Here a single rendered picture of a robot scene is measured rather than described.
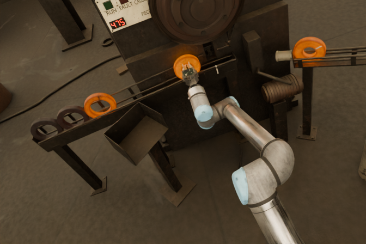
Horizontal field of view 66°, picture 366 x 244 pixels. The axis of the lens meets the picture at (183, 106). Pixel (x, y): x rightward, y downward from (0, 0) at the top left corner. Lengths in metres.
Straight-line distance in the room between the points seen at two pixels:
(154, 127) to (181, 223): 0.67
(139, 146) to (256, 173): 0.73
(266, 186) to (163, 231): 1.05
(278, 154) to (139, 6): 0.98
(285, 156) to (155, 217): 1.16
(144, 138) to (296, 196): 0.97
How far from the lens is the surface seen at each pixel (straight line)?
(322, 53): 1.65
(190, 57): 1.60
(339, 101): 2.37
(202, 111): 1.39
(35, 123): 1.88
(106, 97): 1.70
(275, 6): 1.74
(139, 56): 1.67
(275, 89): 1.72
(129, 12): 1.55
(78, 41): 4.38
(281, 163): 1.06
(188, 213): 1.94
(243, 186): 1.03
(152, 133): 1.57
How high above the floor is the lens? 1.71
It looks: 43 degrees down
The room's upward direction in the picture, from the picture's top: 23 degrees counter-clockwise
